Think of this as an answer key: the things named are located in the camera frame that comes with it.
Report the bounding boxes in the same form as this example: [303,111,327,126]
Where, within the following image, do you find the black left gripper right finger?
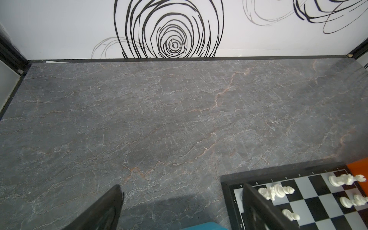
[242,183,299,230]

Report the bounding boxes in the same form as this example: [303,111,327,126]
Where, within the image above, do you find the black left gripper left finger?
[64,185,125,230]

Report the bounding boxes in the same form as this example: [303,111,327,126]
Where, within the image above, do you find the white knight chess piece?
[258,184,295,201]

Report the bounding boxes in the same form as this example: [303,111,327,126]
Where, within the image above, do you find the white pawn chess piece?
[282,209,301,221]

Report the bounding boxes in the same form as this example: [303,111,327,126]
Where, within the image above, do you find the black white chess board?
[220,163,368,230]

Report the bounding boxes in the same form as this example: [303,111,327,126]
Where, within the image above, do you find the white rook chess piece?
[328,174,367,187]

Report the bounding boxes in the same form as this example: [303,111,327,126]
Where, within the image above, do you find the white bishop chess piece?
[339,195,368,209]

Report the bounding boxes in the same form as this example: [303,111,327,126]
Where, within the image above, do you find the teal plastic tray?
[181,222,228,230]

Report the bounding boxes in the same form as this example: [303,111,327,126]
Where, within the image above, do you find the orange plastic tray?
[347,157,368,196]

